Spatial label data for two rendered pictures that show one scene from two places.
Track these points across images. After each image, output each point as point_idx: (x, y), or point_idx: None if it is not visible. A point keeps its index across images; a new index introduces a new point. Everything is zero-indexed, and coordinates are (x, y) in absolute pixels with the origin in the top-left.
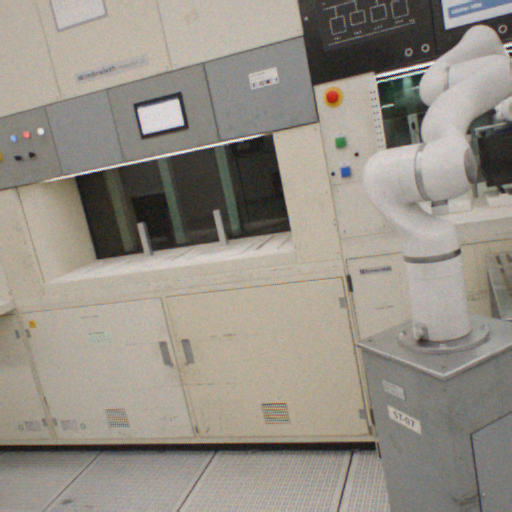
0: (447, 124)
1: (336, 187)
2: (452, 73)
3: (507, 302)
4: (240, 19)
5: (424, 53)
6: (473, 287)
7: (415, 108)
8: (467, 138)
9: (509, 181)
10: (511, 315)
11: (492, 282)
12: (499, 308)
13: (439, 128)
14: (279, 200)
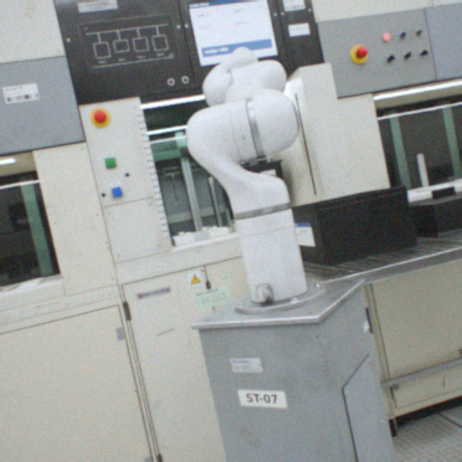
0: (261, 88)
1: (107, 208)
2: (235, 73)
3: (312, 275)
4: None
5: (185, 84)
6: None
7: (162, 154)
8: (209, 180)
9: None
10: (327, 279)
11: None
12: (308, 281)
13: (253, 94)
14: (26, 245)
